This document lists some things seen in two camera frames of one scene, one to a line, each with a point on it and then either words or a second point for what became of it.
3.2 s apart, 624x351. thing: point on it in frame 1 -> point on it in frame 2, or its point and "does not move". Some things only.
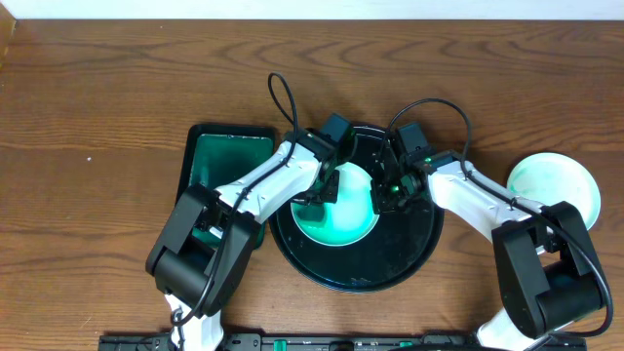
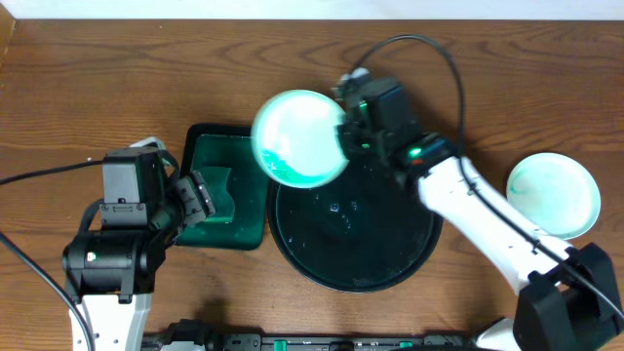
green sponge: (311, 212) -> (214, 179)
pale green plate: (549, 177) does not move
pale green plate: (353, 217) -> (295, 140)
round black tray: (403, 246) does not move
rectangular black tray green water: (216, 154) does not move
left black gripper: (327, 185) -> (196, 196)
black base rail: (336, 342) does not move
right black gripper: (382, 204) -> (342, 130)
